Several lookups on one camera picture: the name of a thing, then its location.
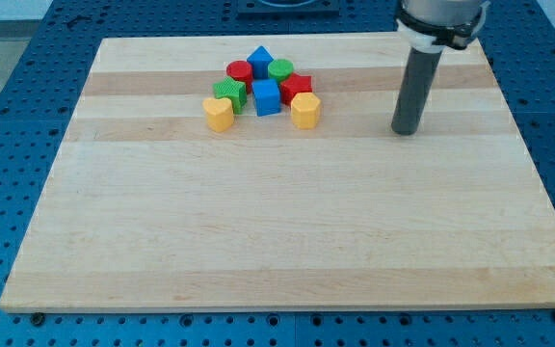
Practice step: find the blue triangle block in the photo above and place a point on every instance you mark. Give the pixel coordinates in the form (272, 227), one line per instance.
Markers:
(259, 60)

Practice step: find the yellow hexagon block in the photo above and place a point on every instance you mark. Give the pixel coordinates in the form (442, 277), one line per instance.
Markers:
(305, 110)

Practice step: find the blue cube block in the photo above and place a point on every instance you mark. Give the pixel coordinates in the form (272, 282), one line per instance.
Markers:
(266, 97)

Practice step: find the yellow heart block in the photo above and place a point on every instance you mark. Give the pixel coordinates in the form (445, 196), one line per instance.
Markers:
(219, 113)

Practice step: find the red star block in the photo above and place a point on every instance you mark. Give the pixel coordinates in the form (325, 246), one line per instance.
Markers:
(293, 85)

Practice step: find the green star block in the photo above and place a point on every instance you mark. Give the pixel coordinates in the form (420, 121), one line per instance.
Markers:
(234, 90)

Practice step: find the green cylinder block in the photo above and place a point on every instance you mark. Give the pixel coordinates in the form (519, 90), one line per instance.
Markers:
(280, 69)

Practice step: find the red cylinder block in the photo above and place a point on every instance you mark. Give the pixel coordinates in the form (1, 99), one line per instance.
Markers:
(241, 71)

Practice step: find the light wooden board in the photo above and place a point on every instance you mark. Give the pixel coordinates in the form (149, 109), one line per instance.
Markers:
(145, 209)

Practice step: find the dark grey cylindrical pointer rod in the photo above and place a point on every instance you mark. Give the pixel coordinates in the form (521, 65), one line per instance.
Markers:
(418, 77)

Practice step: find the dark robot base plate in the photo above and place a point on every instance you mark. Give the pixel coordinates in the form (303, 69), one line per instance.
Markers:
(247, 8)

